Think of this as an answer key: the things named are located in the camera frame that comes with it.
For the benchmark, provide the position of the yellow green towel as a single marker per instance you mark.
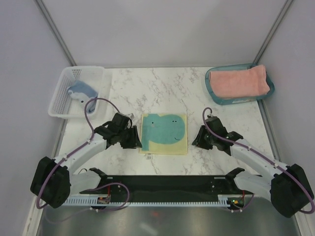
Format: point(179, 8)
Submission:
point(164, 134)

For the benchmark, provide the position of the white plastic basket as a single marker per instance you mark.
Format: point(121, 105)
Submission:
point(62, 105)

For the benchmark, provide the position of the white slotted cable duct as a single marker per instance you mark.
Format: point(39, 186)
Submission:
point(104, 201)

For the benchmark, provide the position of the corner frame post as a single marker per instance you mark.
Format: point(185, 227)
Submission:
point(55, 31)
point(276, 24)

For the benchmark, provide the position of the blue towel in basket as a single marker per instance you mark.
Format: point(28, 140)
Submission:
point(81, 92)

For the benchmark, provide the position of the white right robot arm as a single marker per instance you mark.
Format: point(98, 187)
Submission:
point(285, 186)

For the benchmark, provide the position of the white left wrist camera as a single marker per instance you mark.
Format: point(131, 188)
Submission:
point(131, 116)

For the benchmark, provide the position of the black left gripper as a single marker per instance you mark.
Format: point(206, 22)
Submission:
point(134, 141)

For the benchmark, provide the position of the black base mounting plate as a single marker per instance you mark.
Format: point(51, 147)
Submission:
point(175, 187)

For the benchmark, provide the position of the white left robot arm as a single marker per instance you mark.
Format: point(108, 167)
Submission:
point(55, 180)

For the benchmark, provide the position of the right corner frame post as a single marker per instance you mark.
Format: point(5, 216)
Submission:
point(276, 24)

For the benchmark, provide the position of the pink terry towel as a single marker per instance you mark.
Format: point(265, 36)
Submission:
point(239, 83)

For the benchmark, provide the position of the left corner frame post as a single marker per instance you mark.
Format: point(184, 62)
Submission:
point(55, 31)

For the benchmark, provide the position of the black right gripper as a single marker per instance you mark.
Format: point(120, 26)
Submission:
point(199, 141)

